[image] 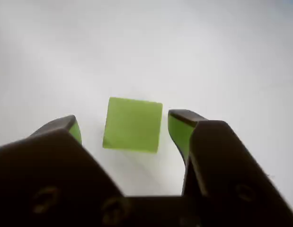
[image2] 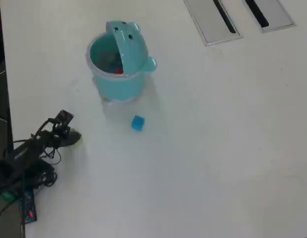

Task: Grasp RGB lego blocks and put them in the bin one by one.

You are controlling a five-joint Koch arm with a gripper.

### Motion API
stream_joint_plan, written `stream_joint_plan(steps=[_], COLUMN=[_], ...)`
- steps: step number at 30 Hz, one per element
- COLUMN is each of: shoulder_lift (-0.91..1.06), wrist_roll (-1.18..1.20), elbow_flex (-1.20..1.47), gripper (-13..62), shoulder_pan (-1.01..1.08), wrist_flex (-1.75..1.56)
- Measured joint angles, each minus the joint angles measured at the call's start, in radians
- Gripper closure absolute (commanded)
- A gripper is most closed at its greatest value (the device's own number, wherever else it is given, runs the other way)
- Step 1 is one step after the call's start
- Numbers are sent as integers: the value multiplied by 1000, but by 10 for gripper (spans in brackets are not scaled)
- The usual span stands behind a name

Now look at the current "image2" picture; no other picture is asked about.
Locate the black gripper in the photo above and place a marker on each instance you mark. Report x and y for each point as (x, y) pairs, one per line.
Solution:
(50, 138)

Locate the blue lego block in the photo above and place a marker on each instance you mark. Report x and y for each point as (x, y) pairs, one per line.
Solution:
(138, 123)

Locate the red lego block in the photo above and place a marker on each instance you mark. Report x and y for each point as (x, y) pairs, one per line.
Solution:
(118, 71)

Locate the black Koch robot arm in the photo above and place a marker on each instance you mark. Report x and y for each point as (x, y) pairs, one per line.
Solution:
(21, 161)

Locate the teal plastic bin with lid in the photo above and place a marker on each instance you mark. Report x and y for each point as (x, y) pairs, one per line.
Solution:
(118, 84)

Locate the blue circuit board red LED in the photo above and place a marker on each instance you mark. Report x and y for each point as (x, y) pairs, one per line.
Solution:
(28, 205)

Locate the green base clamp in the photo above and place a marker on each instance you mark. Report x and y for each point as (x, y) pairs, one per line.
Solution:
(4, 196)

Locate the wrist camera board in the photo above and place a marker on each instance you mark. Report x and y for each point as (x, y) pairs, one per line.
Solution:
(65, 117)

